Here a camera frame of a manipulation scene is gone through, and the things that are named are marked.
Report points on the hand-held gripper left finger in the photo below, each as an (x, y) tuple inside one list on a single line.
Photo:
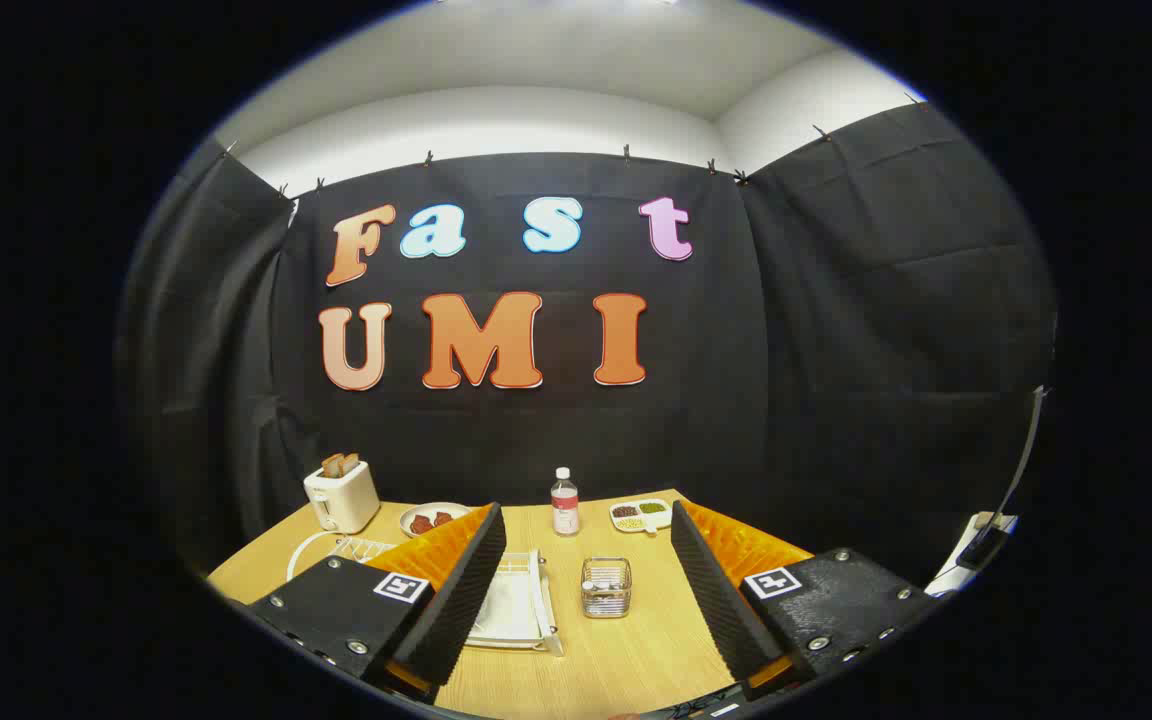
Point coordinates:
[(461, 600)]

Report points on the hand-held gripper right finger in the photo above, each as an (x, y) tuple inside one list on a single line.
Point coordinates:
[(716, 600)]

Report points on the white dish rack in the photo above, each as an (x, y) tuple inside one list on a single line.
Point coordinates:
[(511, 605)]

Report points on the cream plate with meat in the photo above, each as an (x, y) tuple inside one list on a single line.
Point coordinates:
[(426, 510)]

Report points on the white divided bean dish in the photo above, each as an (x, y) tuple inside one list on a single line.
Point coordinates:
[(641, 515)]

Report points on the clear bottle red label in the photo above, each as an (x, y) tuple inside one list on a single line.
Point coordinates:
[(564, 510)]

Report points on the white toaster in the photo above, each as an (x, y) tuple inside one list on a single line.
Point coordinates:
[(346, 500)]

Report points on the toast slice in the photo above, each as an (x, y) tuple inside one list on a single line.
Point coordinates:
[(332, 466), (350, 462)]

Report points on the white board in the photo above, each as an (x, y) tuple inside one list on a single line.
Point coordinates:
[(956, 580)]

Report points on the black backdrop cloth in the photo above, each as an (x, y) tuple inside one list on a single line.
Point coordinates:
[(836, 350)]

